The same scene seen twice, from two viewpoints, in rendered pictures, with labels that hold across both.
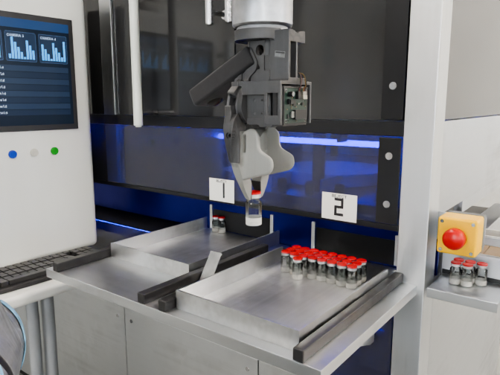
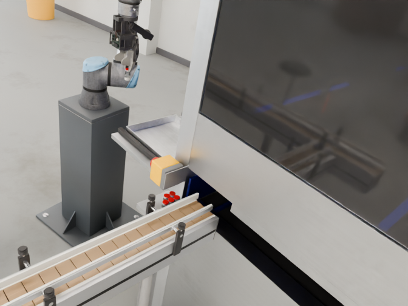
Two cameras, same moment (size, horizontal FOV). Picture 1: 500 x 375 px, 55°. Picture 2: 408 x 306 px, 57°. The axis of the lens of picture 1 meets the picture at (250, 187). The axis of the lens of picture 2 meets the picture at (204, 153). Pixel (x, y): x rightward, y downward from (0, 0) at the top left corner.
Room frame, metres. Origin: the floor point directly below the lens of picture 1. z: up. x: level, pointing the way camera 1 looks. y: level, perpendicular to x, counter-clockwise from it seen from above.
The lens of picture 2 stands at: (1.09, -1.36, 1.70)
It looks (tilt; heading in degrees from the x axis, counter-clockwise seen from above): 32 degrees down; 94
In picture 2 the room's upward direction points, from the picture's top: 12 degrees clockwise
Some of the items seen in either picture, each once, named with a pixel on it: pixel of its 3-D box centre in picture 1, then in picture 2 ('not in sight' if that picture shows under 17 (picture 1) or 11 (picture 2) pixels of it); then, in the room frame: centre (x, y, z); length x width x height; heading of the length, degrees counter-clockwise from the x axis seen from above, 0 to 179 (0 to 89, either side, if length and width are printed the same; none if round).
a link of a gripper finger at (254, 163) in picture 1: (254, 165); (121, 57); (0.61, -0.01, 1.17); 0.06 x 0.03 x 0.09; 53
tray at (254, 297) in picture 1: (288, 287); (176, 142); (0.88, -0.07, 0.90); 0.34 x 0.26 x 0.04; 142
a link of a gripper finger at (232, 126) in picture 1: (239, 128); not in sight; (0.62, 0.01, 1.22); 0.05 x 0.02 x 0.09; 143
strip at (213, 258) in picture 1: (193, 274); not in sight; (0.92, 0.11, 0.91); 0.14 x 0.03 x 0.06; 144
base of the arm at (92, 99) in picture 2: not in sight; (95, 93); (0.38, 0.28, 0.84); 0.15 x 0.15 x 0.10
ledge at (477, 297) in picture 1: (469, 289); (165, 210); (0.94, -0.45, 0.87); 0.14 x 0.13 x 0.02; 143
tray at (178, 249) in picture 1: (199, 242); not in sight; (1.18, 0.13, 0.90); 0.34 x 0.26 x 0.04; 143
